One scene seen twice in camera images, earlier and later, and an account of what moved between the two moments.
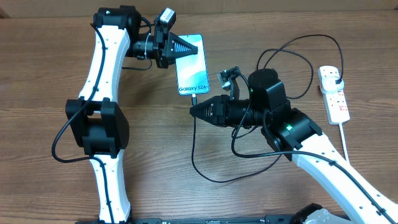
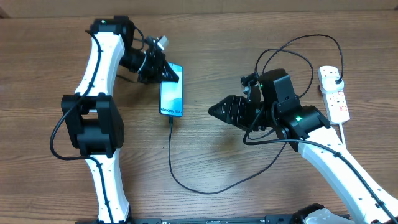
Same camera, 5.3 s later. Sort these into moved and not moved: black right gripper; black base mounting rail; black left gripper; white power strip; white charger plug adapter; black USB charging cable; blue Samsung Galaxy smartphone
Moved: blue Samsung Galaxy smartphone; black USB charging cable; black left gripper; black right gripper
Not moved: white power strip; white charger plug adapter; black base mounting rail
